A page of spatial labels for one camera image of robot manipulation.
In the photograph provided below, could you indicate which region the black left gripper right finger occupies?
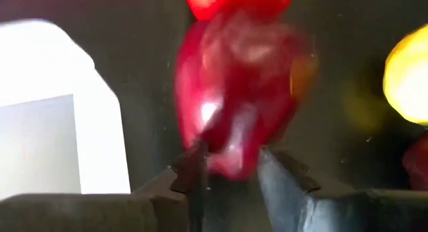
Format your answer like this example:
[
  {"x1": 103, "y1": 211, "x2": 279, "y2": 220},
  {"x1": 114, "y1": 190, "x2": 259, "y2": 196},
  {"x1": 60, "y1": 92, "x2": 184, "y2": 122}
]
[{"x1": 257, "y1": 147, "x2": 428, "y2": 232}]

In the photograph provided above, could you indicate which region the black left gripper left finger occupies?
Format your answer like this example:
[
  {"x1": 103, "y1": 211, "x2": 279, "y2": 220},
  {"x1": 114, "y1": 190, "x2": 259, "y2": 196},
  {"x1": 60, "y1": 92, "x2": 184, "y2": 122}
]
[{"x1": 0, "y1": 140, "x2": 210, "y2": 232}]

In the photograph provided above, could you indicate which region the yellow lemon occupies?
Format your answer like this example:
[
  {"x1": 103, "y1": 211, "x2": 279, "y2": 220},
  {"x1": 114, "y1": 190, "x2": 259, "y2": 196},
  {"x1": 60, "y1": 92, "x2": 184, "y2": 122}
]
[{"x1": 383, "y1": 23, "x2": 428, "y2": 126}]

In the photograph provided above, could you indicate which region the red bell pepper green stem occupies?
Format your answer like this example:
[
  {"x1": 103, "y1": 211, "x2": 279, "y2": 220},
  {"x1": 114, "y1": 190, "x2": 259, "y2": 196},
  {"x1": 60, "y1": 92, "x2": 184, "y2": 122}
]
[{"x1": 183, "y1": 0, "x2": 298, "y2": 22}]

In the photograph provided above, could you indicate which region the clear white plastic bin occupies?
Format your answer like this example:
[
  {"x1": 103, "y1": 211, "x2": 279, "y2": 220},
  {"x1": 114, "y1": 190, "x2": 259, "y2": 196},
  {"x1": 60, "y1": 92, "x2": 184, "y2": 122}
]
[{"x1": 0, "y1": 18, "x2": 132, "y2": 201}]

